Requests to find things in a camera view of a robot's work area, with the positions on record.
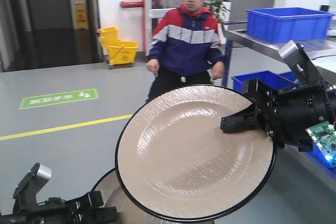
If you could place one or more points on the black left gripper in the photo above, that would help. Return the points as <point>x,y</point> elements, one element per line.
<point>84,209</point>

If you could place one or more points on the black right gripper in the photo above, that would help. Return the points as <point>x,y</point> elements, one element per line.
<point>288,112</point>

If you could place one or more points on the beige plate with black rim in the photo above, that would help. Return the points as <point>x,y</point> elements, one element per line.
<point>174,161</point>

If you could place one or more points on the blue plastic bin on shelf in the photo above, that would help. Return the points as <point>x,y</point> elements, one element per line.
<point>290,23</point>

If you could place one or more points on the lower blue crate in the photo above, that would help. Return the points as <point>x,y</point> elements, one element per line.
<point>275,80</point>

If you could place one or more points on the green circuit board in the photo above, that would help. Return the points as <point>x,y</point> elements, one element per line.
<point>323,141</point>

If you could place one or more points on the person in red blue jacket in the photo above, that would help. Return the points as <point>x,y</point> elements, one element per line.
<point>185,49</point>

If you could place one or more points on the potted green plant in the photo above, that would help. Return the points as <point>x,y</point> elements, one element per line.
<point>218,8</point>

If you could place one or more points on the yellow mop bucket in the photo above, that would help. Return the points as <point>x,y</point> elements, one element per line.
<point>120,53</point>

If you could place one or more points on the yellow wet floor sign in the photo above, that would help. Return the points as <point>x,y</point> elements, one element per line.
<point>81,16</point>

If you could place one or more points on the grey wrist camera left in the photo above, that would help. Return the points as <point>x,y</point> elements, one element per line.
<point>27,189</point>

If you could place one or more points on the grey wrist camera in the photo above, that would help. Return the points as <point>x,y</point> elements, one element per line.
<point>27,189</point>
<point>295,57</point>

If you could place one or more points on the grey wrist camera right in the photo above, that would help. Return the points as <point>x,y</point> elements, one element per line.
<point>295,57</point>

